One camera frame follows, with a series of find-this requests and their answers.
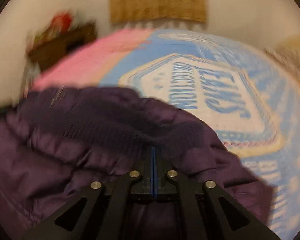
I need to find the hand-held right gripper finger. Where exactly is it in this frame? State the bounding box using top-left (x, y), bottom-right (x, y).
top-left (153, 146), bottom-right (281, 240)
top-left (22, 146), bottom-right (154, 240)

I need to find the purple quilted jacket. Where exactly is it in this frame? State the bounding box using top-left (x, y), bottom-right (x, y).
top-left (0, 86), bottom-right (281, 240)

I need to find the blue and pink printed bedsheet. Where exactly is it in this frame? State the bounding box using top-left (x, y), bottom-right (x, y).
top-left (32, 28), bottom-right (300, 238)

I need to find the brown wooden desk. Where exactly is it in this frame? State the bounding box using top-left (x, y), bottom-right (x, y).
top-left (28, 23), bottom-right (98, 72)

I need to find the beige patterned window curtain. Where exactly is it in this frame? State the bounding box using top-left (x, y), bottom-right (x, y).
top-left (110, 0), bottom-right (208, 24)

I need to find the patterned grey pillow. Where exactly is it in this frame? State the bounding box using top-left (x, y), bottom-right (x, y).
top-left (263, 44), bottom-right (300, 86)

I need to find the red gift box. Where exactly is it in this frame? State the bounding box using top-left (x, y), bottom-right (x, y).
top-left (52, 12), bottom-right (73, 32)

